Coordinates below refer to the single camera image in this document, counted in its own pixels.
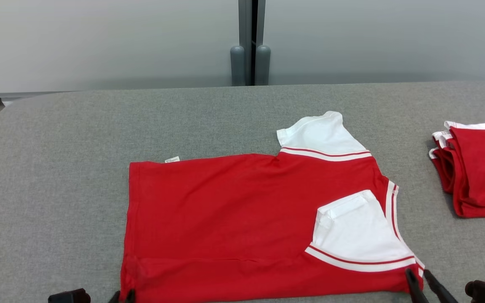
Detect grey cylindrical post foot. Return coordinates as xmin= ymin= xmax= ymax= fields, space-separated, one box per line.
xmin=255 ymin=45 xmax=271 ymax=86
xmin=230 ymin=45 xmax=246 ymax=86

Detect grey metal partition post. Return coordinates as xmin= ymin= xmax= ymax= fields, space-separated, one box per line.
xmin=238 ymin=0 xmax=266 ymax=86

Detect red white-sleeved shirt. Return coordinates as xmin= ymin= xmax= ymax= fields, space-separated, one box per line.
xmin=119 ymin=111 xmax=425 ymax=303

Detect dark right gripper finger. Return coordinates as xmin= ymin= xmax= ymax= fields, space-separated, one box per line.
xmin=424 ymin=269 xmax=460 ymax=303
xmin=405 ymin=268 xmax=429 ymax=303

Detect red shorts with white trim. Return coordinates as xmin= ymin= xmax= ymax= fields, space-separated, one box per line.
xmin=429 ymin=121 xmax=485 ymax=221

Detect grey wall skirting strip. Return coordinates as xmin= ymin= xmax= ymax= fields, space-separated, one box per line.
xmin=0 ymin=91 xmax=79 ymax=100

